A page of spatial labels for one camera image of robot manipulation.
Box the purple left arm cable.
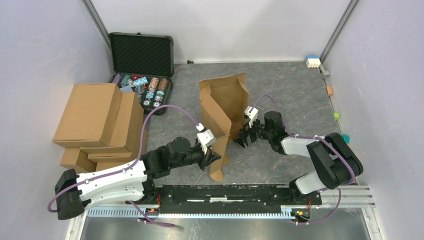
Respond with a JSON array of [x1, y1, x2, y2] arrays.
[[46, 104, 205, 229]]

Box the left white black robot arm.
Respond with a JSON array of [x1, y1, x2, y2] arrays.
[[47, 137, 221, 220]]

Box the leaning folded cardboard box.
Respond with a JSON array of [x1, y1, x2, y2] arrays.
[[108, 92, 144, 152]]

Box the lower stacked cardboard boxes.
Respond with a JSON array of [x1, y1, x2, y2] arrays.
[[59, 125, 148, 175]]

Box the brown cardboard box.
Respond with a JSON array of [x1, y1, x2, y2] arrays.
[[199, 73, 250, 182]]

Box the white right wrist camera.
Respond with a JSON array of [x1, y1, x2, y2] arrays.
[[244, 106, 259, 128]]

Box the blue white toy block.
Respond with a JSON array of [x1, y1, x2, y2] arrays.
[[305, 55, 321, 68]]

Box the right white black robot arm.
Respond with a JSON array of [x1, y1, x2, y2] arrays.
[[234, 106, 364, 204]]

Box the large folded cardboard box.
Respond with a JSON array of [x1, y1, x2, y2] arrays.
[[52, 83, 122, 148]]

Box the black poker chip case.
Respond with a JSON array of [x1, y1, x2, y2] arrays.
[[109, 32, 175, 114]]

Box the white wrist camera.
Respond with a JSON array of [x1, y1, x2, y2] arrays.
[[196, 123, 216, 155], [244, 106, 259, 128]]

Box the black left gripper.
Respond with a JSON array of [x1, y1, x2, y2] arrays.
[[170, 143, 222, 171]]

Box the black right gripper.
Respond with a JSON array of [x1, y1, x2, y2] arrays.
[[232, 115, 272, 149]]

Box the lime green small block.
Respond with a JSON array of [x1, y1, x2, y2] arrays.
[[333, 112, 340, 121]]

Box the teal small block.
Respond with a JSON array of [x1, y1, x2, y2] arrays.
[[341, 134, 350, 144]]

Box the grey wall bracket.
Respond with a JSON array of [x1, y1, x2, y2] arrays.
[[319, 64, 331, 80]]

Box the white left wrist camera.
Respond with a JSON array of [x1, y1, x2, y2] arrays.
[[196, 123, 216, 155]]

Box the aluminium frame rail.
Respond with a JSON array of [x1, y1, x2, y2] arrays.
[[84, 184, 375, 220]]

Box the orange wooden block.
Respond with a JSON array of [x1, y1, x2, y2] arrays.
[[326, 86, 334, 97]]

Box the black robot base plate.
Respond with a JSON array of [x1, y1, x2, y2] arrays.
[[135, 184, 322, 214]]

